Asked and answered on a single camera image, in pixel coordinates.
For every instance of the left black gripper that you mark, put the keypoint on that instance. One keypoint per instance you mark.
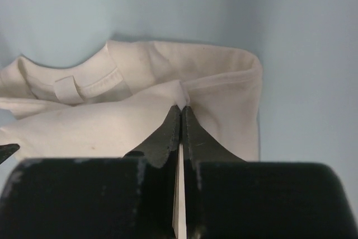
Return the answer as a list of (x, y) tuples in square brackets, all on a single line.
[(7, 151)]

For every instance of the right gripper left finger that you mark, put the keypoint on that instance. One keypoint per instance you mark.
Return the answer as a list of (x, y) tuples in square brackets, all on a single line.
[(158, 156)]

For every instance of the cream white t shirt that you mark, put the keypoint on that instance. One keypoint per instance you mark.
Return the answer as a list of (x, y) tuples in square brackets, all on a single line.
[(74, 127)]

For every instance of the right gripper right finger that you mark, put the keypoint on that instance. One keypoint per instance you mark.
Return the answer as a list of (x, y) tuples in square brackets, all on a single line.
[(198, 146)]

